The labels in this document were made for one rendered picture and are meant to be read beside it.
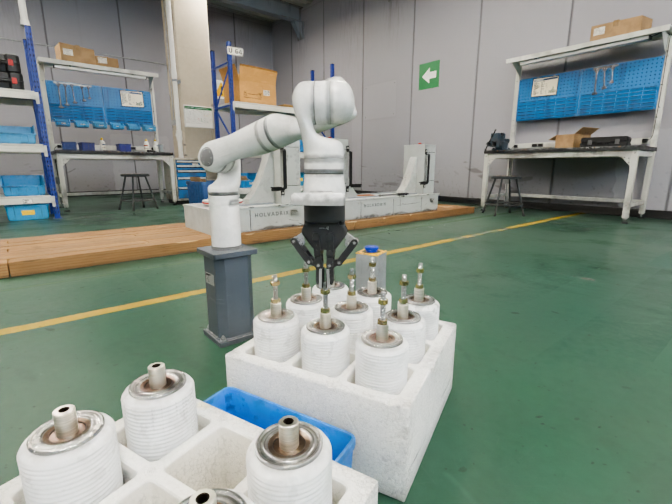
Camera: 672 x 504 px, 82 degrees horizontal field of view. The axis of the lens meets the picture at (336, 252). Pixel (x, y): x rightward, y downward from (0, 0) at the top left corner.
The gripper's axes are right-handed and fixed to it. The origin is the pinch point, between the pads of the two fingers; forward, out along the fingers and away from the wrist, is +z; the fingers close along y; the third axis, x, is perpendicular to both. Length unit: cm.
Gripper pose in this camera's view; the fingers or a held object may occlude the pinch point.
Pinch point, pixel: (325, 277)
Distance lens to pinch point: 72.9
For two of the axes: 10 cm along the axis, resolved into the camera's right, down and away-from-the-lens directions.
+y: -9.9, -0.3, 1.4
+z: 0.0, 9.8, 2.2
